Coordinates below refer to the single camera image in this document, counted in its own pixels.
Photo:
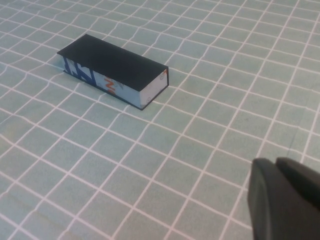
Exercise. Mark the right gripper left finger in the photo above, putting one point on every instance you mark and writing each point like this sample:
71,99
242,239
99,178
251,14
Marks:
272,212

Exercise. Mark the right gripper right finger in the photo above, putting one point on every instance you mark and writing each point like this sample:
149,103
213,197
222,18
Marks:
305,183

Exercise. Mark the black glasses case printed sides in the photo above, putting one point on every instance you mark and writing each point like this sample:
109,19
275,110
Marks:
107,57

